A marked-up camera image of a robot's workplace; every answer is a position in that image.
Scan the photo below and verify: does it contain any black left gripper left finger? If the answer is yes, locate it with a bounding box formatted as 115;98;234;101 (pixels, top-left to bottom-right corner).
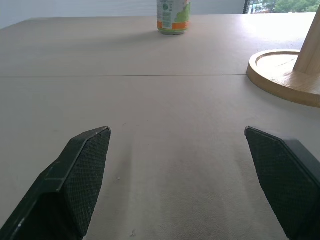
0;126;112;240

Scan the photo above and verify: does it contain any orange and green drink can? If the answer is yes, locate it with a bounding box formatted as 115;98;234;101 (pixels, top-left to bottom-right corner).
156;0;192;36

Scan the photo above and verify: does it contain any round wooden stand base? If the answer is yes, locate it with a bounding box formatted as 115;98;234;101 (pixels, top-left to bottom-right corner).
246;9;320;109

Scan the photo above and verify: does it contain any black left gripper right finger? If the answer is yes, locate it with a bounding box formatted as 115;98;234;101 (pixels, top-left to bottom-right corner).
244;126;320;240

